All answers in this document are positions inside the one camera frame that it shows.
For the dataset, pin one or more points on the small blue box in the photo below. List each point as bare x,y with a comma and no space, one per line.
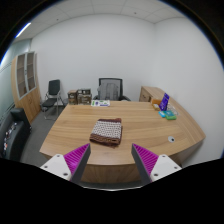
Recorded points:
162,114

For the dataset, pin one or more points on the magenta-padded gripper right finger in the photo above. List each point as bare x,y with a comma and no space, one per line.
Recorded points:
160,166

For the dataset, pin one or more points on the black visitor chair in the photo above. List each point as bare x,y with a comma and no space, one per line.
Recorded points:
53,89

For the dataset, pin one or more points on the white printed leaflet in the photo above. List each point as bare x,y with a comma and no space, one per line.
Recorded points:
100,103

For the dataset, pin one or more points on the black flat cardboard box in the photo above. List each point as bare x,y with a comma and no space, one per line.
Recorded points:
84,91

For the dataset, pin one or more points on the small beige flat box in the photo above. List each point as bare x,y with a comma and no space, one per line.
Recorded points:
156,107

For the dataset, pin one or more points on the purple upright card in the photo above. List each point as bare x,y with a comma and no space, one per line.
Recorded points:
164,102

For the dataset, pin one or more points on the grey mesh office chair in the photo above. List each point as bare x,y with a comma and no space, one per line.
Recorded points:
109,89

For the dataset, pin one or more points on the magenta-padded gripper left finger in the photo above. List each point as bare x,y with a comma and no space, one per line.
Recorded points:
61,166

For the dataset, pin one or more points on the brown white patterned towel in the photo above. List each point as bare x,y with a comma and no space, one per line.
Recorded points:
106,131

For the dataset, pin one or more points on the low wooden side cabinet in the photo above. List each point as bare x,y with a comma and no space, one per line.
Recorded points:
148,93

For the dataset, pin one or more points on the small green box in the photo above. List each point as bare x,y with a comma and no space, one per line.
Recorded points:
170,115

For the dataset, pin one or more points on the black leather armchair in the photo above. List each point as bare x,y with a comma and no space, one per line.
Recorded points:
13,133

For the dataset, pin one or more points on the wooden glass-door shelf cabinet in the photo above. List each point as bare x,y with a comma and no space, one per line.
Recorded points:
26,86

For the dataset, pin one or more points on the orange wooden box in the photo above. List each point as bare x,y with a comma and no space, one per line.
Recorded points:
155,101

